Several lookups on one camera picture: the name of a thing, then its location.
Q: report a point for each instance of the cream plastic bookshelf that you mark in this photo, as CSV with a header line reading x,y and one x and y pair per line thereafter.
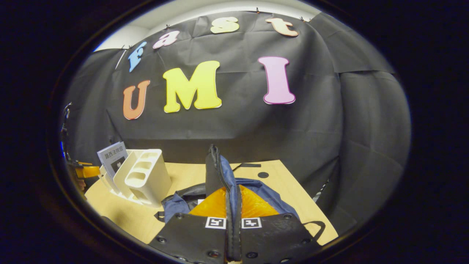
x,y
150,183

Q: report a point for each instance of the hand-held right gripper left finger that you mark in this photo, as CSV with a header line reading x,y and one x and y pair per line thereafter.
x,y
190,238

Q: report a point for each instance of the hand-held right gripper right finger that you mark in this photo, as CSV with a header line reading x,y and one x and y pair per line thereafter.
x,y
271,238

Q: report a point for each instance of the blue schoolbag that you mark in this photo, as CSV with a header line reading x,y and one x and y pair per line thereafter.
x,y
175,208

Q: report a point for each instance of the grey-blue book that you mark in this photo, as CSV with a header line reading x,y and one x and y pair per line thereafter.
x,y
111,156

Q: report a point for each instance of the black backdrop cloth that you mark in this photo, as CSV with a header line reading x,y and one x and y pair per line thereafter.
x,y
311,146

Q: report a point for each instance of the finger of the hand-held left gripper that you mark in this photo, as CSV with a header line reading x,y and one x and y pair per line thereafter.
x,y
89,171

